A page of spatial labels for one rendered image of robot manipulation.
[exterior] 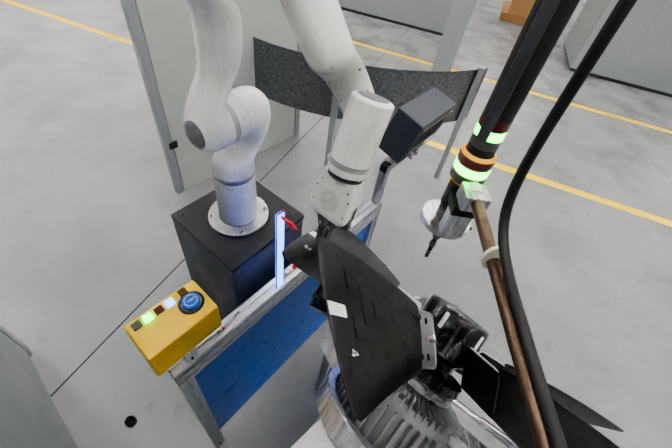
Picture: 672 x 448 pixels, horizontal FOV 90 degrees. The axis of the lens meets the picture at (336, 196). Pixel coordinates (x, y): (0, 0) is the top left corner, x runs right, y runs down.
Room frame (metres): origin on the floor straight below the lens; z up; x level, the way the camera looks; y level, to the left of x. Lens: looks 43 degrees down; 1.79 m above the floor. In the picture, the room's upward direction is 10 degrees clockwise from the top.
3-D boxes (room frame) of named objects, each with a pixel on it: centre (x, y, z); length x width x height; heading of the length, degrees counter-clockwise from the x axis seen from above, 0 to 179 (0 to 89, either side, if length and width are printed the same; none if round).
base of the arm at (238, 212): (0.73, 0.30, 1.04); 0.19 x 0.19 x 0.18
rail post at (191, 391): (0.28, 0.32, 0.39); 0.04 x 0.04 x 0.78; 56
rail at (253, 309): (0.64, 0.08, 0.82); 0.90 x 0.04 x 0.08; 146
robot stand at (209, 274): (0.73, 0.30, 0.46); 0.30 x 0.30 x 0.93; 58
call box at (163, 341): (0.31, 0.30, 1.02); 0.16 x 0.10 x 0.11; 146
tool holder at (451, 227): (0.34, -0.16, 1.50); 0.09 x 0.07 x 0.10; 1
